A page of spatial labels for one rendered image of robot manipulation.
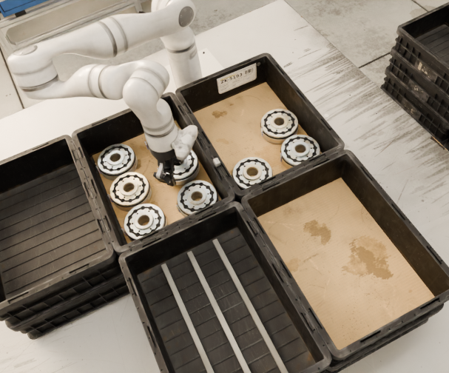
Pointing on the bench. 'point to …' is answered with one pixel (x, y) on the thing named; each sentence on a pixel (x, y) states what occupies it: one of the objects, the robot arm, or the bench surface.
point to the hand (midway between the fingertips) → (174, 173)
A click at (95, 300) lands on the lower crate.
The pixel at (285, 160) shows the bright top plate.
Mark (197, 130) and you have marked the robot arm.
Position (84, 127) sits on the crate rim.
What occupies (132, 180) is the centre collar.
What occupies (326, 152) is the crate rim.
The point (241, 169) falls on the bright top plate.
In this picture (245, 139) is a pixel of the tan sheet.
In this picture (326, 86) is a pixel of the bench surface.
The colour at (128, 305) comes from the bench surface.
